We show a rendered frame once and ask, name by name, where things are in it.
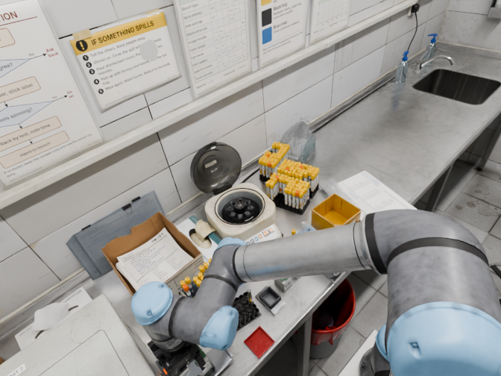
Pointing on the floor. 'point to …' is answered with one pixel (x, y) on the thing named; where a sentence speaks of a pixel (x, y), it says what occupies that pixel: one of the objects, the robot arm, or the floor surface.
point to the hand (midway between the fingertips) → (198, 359)
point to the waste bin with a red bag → (348, 304)
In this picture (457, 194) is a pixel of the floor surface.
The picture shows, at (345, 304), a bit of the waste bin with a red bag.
